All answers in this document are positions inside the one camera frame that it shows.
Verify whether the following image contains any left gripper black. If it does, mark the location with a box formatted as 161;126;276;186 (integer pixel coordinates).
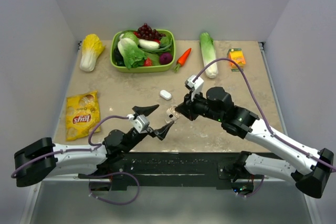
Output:
122;104;173;153

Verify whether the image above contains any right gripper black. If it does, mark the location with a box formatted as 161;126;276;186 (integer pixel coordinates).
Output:
176;89;224;123

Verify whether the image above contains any pink earbud charging case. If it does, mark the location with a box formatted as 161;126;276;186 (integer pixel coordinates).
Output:
165;105;181;123

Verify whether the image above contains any white earbud charging case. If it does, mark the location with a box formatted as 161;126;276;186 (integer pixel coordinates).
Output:
159;90;172;101

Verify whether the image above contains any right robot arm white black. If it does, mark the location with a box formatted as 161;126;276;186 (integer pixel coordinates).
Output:
175;87;334;198

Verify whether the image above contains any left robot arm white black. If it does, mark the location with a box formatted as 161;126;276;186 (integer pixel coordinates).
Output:
11;105;174;187

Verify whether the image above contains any orange toy carrot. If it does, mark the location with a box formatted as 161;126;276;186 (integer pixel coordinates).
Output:
173;48;192;73

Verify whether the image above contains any purple onion in basket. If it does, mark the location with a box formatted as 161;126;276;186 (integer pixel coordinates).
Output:
159;52;173;65

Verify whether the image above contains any red strawberry in basket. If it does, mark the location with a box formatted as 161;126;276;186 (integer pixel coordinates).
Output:
143;58;153;67

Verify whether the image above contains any green white napa cabbage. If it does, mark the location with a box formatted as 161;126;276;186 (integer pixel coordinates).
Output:
199;33;218;79

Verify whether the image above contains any green lettuce in basket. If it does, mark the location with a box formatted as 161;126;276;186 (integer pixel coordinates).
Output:
118;38;147;69

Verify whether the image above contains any orange juice carton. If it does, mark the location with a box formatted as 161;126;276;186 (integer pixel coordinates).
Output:
227;48;246;69

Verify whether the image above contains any green plastic basket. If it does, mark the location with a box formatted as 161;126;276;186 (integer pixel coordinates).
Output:
110;29;176;73

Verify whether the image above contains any yellow lays chips bag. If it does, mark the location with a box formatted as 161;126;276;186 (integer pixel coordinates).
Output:
65;90;101;141

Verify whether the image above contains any white radish in basket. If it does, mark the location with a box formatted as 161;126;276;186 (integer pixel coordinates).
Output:
139;39;160;50

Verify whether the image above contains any red grape bunch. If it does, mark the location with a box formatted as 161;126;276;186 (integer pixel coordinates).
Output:
133;23;166;40

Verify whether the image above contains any yellow napa cabbage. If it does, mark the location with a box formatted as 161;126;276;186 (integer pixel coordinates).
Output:
79;34;105;72

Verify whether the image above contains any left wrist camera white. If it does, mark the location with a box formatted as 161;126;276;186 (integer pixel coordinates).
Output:
127;114;150;133

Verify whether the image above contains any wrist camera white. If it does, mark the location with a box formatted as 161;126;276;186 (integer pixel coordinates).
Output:
127;114;150;133
185;75;204;101

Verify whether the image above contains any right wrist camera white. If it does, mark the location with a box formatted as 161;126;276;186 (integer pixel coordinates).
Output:
185;75;204;101

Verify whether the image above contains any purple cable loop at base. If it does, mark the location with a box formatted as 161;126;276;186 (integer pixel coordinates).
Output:
88;170;141;205

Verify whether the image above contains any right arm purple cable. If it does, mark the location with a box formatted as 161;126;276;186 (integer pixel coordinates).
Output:
193;57;336;173

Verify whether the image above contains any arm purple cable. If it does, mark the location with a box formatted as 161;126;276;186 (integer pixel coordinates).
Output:
193;57;336;173
10;115;129;179

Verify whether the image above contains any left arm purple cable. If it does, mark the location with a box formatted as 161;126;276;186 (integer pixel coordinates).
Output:
10;115;129;179

